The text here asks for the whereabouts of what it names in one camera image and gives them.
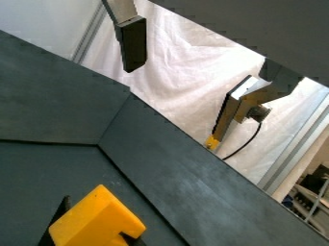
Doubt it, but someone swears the yellow double-square block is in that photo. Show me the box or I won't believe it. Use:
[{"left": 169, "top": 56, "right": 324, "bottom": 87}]
[{"left": 50, "top": 184, "right": 148, "bottom": 246}]

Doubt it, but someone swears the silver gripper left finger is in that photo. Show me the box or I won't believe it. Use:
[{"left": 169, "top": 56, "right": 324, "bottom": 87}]
[{"left": 102, "top": 0, "right": 149, "bottom": 72}]

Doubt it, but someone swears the black cable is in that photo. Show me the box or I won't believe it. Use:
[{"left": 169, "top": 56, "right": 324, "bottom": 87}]
[{"left": 221, "top": 121, "right": 264, "bottom": 161}]

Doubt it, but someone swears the aluminium frame rail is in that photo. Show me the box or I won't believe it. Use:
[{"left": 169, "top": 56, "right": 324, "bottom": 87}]
[{"left": 257, "top": 94, "right": 329, "bottom": 195}]

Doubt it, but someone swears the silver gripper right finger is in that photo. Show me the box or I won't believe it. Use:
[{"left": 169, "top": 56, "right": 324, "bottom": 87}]
[{"left": 205, "top": 57, "right": 307, "bottom": 152}]

